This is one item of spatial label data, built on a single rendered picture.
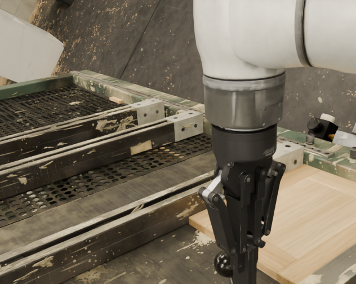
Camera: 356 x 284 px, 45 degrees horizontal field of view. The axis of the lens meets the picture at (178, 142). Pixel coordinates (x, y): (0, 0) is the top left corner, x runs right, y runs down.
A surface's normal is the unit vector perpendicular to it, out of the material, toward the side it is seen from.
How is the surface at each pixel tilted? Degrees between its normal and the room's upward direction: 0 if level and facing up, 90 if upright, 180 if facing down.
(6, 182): 90
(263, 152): 81
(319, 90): 0
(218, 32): 40
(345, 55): 67
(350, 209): 58
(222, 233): 46
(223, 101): 35
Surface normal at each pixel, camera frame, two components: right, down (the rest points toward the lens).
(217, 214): -0.76, 0.48
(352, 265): -0.06, -0.93
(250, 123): 0.03, 0.37
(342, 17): -0.59, 0.29
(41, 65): 0.52, 0.42
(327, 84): -0.70, -0.28
